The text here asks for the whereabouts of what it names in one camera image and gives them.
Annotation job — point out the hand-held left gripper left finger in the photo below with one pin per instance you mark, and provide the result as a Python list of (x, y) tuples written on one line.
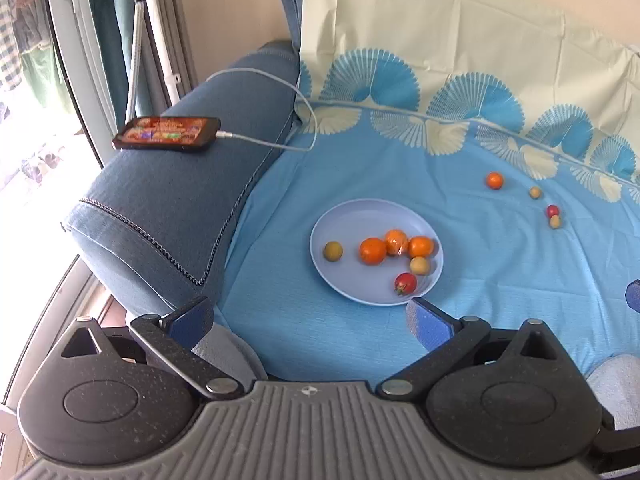
[(192, 317)]

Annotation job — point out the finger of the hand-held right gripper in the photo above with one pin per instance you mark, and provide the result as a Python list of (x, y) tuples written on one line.
[(633, 295)]

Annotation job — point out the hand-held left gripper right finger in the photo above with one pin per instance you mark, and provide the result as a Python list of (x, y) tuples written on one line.
[(430, 325)]

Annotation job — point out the red cherry tomato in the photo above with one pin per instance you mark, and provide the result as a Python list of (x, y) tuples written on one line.
[(552, 210), (405, 283)]

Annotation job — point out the yellow-green round fruit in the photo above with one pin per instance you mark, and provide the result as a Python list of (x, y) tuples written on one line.
[(419, 265), (535, 192), (555, 221), (333, 251)]

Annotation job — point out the plastic-wrapped small orange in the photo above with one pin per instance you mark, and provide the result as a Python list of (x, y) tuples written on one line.
[(395, 240)]

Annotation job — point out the light blue round plate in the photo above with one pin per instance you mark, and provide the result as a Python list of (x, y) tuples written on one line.
[(350, 225)]

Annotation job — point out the white fleece cloth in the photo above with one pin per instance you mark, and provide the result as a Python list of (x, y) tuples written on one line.
[(230, 355), (617, 390)]

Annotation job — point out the blue fan-print sheet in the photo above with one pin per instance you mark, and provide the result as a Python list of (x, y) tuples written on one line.
[(500, 270)]

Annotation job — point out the black smartphone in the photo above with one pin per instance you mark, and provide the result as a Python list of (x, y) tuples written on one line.
[(165, 132)]

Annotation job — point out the pairs of shoes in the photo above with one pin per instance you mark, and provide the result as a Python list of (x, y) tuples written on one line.
[(42, 162)]

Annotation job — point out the teal curtain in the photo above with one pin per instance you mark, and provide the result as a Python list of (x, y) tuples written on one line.
[(110, 35)]

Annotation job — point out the hanging clothes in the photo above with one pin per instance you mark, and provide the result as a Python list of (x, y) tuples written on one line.
[(30, 35)]

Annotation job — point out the white door frame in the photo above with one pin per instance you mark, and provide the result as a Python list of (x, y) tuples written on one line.
[(80, 60)]

